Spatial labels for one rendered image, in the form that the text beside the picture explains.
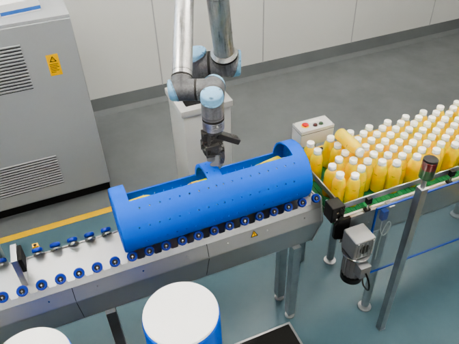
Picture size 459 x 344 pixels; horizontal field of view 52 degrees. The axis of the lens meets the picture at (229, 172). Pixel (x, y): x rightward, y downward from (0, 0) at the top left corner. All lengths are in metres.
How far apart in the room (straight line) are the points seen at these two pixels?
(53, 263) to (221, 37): 1.35
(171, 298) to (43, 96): 1.99
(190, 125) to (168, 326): 1.35
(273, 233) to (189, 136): 0.86
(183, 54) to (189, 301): 0.99
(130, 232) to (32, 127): 1.75
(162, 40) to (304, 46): 1.66
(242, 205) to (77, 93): 1.76
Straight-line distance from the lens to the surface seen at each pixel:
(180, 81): 1.96
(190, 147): 2.85
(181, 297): 1.83
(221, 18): 2.41
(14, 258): 2.09
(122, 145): 4.44
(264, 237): 2.27
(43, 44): 3.29
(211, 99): 1.82
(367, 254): 2.38
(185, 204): 1.97
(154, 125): 4.65
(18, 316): 2.19
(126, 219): 1.94
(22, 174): 3.74
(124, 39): 4.74
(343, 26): 5.78
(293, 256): 2.56
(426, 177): 2.21
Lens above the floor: 2.51
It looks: 39 degrees down
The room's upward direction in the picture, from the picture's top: 2 degrees counter-clockwise
